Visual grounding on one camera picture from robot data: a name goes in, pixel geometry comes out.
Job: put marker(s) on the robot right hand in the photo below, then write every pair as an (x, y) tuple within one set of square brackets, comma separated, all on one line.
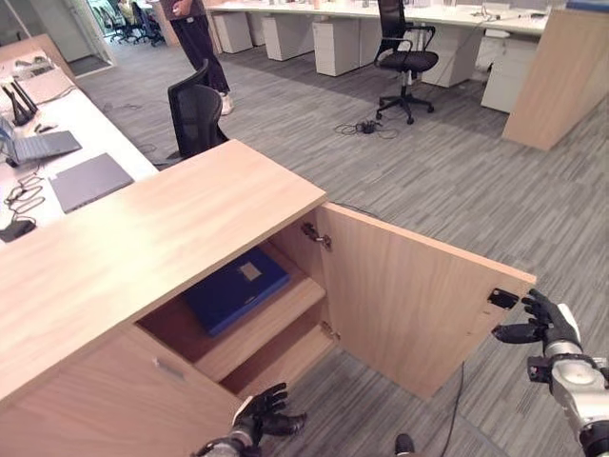
[(547, 323)]

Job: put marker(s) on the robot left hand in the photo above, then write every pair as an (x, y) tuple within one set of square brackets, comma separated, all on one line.
[(259, 414)]

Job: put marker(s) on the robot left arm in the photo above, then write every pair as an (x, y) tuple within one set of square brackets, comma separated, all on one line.
[(223, 447)]

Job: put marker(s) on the wooden cabinet shelf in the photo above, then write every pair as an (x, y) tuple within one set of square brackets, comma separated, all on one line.
[(266, 326)]

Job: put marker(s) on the blue folder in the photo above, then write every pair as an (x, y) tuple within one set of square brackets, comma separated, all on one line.
[(233, 290)]

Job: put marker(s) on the open wooden cabinet door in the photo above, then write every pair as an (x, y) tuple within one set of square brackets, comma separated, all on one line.
[(404, 295)]

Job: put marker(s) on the closed wooden cabinet door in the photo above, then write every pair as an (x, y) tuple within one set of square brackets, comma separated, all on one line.
[(104, 409)]

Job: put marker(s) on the wooden office cabinet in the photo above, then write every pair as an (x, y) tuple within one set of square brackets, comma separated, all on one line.
[(143, 238)]

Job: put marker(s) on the black office chair with armrests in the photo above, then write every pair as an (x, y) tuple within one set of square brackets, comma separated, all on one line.
[(404, 59)]

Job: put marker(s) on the black mesh office chair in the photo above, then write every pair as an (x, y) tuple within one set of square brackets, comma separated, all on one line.
[(195, 119)]

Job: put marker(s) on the long white office desk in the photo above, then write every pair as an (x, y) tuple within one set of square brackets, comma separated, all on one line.
[(447, 16)]

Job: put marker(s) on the background office chairs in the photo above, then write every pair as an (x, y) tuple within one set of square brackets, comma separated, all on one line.
[(135, 21)]

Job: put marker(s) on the black door latch plate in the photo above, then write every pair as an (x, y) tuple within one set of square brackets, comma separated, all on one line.
[(503, 298)]

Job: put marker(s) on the metal door hinge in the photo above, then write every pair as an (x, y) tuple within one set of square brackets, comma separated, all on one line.
[(318, 236), (329, 330)]

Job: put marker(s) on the robot dark foot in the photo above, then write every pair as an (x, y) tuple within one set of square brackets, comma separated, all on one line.
[(404, 445)]

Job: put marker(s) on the wooden partition panel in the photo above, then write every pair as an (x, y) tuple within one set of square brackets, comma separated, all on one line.
[(556, 81)]

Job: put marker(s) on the closed grey laptop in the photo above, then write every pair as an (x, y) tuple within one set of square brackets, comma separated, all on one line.
[(90, 182)]

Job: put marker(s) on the black power adapter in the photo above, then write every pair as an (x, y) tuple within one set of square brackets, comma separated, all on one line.
[(16, 230)]

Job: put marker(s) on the open grey laptop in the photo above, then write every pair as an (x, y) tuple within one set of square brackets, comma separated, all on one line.
[(43, 146)]

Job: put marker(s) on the small dark desk item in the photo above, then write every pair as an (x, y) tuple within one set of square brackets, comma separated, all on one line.
[(45, 127)]

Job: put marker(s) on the person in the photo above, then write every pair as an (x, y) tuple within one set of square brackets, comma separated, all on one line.
[(200, 43)]

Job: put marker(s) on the black desk stand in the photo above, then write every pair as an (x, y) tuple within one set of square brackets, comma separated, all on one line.
[(21, 105)]

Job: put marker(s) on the beige paper pad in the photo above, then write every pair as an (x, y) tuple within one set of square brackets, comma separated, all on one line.
[(45, 86)]

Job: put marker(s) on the white drawer pedestal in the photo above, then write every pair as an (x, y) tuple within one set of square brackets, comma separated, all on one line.
[(335, 50), (506, 76), (234, 32), (287, 39)]

